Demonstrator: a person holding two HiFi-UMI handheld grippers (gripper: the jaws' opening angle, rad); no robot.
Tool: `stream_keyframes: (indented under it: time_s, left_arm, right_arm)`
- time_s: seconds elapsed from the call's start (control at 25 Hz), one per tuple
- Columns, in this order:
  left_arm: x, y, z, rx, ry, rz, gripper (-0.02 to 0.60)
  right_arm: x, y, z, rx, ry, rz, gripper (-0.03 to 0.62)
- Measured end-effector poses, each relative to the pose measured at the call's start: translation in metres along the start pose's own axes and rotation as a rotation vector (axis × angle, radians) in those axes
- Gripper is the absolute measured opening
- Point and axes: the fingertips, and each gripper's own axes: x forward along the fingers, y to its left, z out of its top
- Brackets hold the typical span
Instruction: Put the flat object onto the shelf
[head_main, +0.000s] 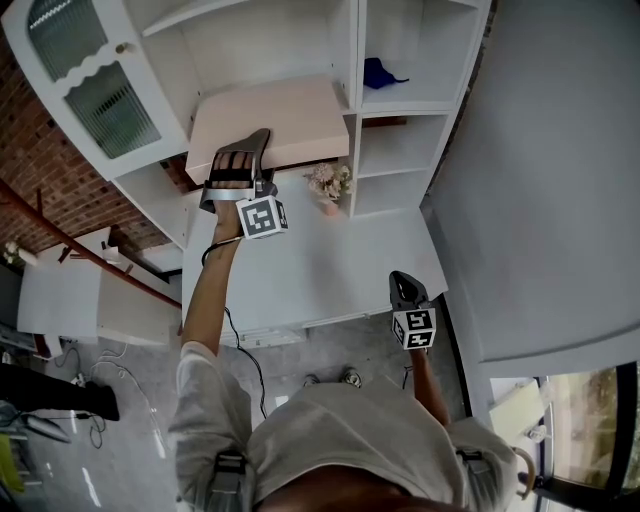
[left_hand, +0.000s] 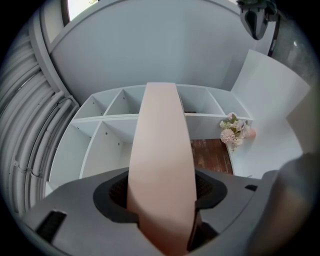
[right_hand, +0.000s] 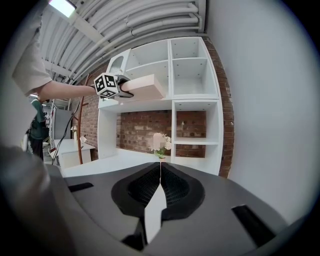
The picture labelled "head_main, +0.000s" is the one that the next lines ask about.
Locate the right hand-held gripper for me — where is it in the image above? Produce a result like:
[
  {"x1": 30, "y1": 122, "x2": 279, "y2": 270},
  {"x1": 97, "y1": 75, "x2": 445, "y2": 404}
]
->
[{"x1": 388, "y1": 270, "x2": 438, "y2": 352}]

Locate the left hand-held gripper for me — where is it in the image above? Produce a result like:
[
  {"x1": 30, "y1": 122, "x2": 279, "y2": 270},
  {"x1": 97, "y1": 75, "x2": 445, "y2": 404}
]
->
[{"x1": 198, "y1": 128, "x2": 290, "y2": 241}]

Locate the white cabinet shelving unit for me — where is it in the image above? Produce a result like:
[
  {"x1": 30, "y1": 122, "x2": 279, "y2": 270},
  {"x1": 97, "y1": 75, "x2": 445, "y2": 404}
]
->
[{"x1": 0, "y1": 0, "x2": 494, "y2": 252}]

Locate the person's right forearm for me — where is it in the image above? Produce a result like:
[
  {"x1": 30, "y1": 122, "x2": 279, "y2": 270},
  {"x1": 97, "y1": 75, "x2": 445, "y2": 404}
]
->
[{"x1": 407, "y1": 347, "x2": 452, "y2": 427}]

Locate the person's left forearm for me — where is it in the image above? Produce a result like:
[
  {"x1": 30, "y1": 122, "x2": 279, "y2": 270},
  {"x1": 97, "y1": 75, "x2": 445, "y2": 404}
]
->
[{"x1": 180, "y1": 199, "x2": 247, "y2": 359}]

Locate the white cabinet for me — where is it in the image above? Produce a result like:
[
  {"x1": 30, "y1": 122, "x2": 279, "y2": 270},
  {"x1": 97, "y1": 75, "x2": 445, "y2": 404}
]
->
[{"x1": 16, "y1": 227, "x2": 184, "y2": 347}]

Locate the person's left hand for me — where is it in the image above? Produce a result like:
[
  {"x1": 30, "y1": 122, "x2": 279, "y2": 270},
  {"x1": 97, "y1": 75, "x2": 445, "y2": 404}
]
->
[{"x1": 213, "y1": 149, "x2": 256, "y2": 174}]

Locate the pale flower bouquet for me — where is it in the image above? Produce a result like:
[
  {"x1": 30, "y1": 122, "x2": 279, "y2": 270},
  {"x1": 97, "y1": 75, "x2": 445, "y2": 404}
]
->
[{"x1": 302, "y1": 162, "x2": 357, "y2": 204}]

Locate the white glass cabinet door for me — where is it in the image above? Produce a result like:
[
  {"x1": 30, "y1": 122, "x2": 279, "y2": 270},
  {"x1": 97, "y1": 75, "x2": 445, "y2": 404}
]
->
[{"x1": 0, "y1": 0, "x2": 190, "y2": 182}]

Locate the blue cloth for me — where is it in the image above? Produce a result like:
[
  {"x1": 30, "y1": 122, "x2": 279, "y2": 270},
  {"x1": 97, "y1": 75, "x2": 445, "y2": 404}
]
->
[{"x1": 362, "y1": 56, "x2": 412, "y2": 93}]

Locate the person's gray shirt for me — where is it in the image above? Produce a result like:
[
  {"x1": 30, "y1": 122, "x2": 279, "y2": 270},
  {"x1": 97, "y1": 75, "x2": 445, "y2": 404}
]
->
[{"x1": 167, "y1": 342, "x2": 522, "y2": 512}]

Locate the cream board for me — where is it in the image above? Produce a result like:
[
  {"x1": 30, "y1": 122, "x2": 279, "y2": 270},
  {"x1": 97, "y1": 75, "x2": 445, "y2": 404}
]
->
[{"x1": 488, "y1": 378, "x2": 552, "y2": 442}]

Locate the brown wooden coat rack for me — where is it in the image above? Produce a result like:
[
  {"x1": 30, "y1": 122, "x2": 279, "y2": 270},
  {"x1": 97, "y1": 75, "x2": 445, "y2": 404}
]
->
[{"x1": 0, "y1": 178, "x2": 184, "y2": 310}]

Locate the curved wooden chair back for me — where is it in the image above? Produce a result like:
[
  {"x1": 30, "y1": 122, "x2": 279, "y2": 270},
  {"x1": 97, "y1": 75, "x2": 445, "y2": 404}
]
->
[{"x1": 513, "y1": 446, "x2": 540, "y2": 502}]

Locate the black framed window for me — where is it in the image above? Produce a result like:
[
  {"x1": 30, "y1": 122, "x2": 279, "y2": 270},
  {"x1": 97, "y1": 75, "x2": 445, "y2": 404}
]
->
[{"x1": 543, "y1": 361, "x2": 640, "y2": 502}]

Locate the white vase with flowers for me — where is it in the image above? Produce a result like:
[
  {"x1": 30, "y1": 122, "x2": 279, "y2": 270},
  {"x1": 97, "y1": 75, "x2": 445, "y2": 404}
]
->
[{"x1": 2, "y1": 240, "x2": 39, "y2": 268}]

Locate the gray office chair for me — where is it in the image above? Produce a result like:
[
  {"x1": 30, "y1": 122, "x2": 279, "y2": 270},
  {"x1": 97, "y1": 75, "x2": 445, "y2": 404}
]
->
[{"x1": 0, "y1": 399, "x2": 74, "y2": 447}]

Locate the yellow object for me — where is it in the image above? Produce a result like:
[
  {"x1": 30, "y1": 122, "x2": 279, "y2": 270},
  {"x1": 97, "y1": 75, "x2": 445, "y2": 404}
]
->
[{"x1": 0, "y1": 431, "x2": 27, "y2": 494}]

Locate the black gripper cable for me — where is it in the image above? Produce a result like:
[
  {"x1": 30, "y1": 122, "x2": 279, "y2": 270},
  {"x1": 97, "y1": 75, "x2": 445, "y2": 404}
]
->
[{"x1": 200, "y1": 236, "x2": 270, "y2": 422}]

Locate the gray harness strap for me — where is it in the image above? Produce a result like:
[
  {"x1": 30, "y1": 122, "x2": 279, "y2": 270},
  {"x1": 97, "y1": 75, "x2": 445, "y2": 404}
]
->
[
  {"x1": 455, "y1": 448, "x2": 489, "y2": 477},
  {"x1": 212, "y1": 449, "x2": 249, "y2": 512}
]

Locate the white floor cable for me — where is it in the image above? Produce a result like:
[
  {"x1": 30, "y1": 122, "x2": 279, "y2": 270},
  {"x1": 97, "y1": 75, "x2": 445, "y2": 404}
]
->
[{"x1": 88, "y1": 344, "x2": 147, "y2": 402}]

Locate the black floor cable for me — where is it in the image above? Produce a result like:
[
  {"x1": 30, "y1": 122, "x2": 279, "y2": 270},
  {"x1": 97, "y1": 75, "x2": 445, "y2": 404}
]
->
[{"x1": 88, "y1": 413, "x2": 107, "y2": 450}]

